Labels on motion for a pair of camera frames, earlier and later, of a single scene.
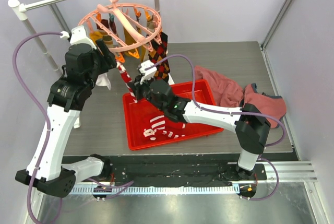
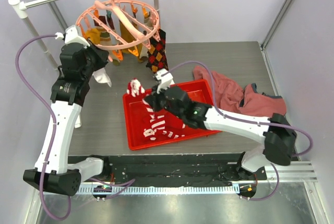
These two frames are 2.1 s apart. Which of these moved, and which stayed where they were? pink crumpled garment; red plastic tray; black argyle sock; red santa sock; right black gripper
Moved: right black gripper
Stayed: red plastic tray; pink crumpled garment; black argyle sock; red santa sock
